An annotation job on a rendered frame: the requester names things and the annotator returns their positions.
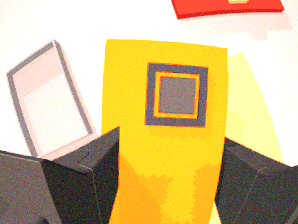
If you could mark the red flat bar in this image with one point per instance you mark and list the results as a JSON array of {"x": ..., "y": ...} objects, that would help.
[{"x": 190, "y": 8}]

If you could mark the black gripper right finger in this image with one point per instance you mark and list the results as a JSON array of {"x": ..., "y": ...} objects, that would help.
[{"x": 254, "y": 189}]

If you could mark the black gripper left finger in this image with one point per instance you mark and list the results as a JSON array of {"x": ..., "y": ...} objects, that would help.
[{"x": 78, "y": 188}]

